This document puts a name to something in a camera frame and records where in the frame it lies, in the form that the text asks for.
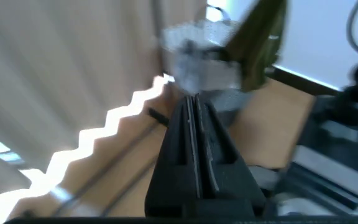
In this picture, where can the beige curtain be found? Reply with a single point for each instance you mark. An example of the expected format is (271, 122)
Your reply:
(57, 62)

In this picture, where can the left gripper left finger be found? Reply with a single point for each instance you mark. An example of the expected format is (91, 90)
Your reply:
(172, 174)

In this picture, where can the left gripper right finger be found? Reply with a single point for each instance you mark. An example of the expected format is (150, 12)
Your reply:
(228, 180)

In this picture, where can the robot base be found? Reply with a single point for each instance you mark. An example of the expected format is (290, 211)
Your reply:
(331, 155)

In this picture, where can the white laundry basket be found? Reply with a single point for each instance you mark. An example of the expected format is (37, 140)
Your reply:
(221, 77)

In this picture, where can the pale grey garment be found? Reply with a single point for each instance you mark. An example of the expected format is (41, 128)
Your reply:
(188, 71)

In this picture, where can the green garment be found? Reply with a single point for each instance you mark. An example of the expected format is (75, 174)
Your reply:
(256, 46)

